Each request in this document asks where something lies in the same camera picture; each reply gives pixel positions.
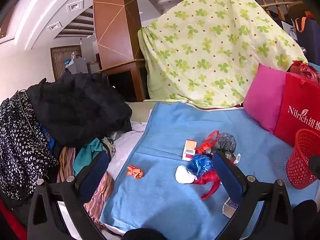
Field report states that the black clothing pile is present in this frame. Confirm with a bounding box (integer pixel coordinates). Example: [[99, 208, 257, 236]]
[[26, 69, 133, 147]]

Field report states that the blue plastic bag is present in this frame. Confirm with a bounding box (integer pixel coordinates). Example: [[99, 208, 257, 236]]
[[187, 154, 214, 177]]

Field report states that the blue blanket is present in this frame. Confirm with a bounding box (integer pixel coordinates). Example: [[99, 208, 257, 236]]
[[100, 102, 320, 240]]

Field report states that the black plastic bag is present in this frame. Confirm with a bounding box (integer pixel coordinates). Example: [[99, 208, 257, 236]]
[[210, 147, 237, 164], [217, 132, 237, 153]]

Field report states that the wooden handrail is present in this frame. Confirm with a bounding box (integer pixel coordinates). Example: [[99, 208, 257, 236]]
[[97, 59, 147, 74]]

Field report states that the red cloth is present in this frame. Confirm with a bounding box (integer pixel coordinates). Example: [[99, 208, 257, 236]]
[[0, 197, 28, 240]]

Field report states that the clover print quilt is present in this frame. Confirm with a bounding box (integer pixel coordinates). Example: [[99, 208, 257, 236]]
[[137, 0, 308, 109]]

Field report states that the pink pillow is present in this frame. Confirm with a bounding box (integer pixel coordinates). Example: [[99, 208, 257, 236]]
[[243, 64, 287, 133]]

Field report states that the dark red plastic bag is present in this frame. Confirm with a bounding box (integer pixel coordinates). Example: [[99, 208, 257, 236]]
[[287, 60, 320, 84]]

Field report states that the white appliance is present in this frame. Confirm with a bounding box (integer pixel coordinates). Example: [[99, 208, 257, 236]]
[[65, 56, 100, 74]]

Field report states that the orange wrapper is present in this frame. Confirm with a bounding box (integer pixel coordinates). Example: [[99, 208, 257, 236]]
[[126, 165, 143, 180]]

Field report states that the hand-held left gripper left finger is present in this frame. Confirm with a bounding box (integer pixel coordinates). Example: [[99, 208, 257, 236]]
[[27, 151, 112, 240]]

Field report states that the hanging dark garment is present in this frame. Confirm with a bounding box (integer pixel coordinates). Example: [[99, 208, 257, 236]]
[[285, 5, 320, 63]]

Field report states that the pink satin cloth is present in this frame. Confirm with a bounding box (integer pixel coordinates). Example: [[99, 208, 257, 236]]
[[84, 171, 115, 230]]

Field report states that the white tissue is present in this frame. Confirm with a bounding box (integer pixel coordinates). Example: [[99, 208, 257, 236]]
[[174, 165, 198, 184]]

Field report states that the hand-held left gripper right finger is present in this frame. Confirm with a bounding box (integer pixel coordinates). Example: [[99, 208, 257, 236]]
[[212, 151, 295, 240]]

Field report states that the black white floral garment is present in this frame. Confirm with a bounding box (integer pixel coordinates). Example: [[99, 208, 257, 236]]
[[0, 90, 59, 200]]

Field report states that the red mesh basket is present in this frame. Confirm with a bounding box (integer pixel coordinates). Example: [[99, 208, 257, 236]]
[[286, 129, 320, 190]]

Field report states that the orange white carton box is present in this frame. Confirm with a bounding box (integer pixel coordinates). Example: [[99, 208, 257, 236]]
[[182, 139, 197, 162]]

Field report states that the knotted red plastic bag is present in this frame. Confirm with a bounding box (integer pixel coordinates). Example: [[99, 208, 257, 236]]
[[195, 130, 220, 155]]

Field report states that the teal cloth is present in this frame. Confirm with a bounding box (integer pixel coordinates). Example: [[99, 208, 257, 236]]
[[74, 139, 104, 175]]

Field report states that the wooden cabinet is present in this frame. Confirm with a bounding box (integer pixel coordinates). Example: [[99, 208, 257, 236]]
[[93, 0, 140, 72]]

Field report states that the brown striped scarf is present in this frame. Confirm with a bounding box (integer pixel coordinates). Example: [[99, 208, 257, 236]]
[[57, 146, 77, 183]]

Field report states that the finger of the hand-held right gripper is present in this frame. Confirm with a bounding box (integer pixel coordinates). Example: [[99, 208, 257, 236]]
[[309, 155, 320, 180]]

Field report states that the bead curtain door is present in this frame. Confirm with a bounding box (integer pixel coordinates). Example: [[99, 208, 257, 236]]
[[50, 45, 83, 80]]

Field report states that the white medicine box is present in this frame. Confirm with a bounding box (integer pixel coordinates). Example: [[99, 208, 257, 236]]
[[222, 197, 240, 218]]

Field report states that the beige mattress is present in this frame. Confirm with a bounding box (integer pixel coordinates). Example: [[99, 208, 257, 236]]
[[125, 102, 157, 125]]

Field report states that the red shopping bag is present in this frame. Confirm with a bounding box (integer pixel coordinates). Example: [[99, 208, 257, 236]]
[[274, 72, 320, 148]]

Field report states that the dark wooden partition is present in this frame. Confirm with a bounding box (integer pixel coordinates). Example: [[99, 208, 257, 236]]
[[101, 62, 150, 103]]

